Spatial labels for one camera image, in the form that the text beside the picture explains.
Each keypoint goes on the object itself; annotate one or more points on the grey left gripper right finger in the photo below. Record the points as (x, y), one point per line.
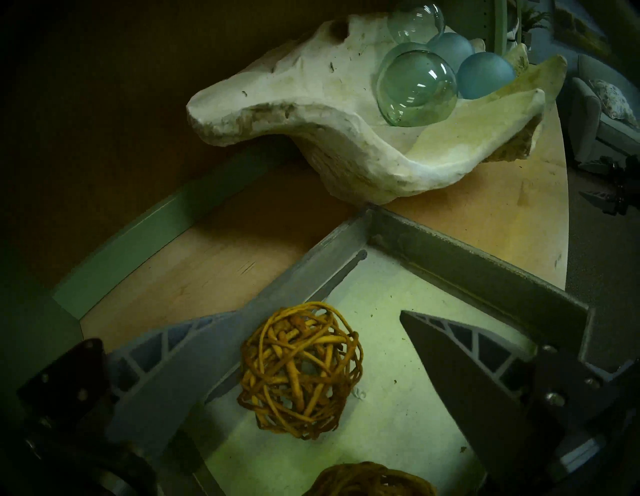
(470, 380)

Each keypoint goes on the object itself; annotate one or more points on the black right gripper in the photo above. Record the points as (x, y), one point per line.
(627, 180)

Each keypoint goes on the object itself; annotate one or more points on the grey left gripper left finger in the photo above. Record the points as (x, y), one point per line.
(170, 380)

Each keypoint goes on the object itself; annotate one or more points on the brown wicker ball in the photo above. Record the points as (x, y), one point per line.
(370, 482)
(300, 370)

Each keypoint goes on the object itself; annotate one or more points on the giant clam shell bowl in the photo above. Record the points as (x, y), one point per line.
(325, 115)

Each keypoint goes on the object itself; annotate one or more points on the grey armchair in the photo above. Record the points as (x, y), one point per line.
(590, 130)

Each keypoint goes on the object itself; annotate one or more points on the grey metal tray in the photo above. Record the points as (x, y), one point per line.
(400, 425)

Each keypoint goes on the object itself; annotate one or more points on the patterned cushion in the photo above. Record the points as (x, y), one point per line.
(614, 100)

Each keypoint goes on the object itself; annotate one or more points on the frosted blue glass ball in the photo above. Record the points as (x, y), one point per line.
(452, 50)
(487, 75)

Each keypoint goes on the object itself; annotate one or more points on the clear green glass ball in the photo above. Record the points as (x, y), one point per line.
(417, 90)

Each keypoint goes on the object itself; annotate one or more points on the clear pale glass ball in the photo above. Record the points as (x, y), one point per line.
(415, 22)

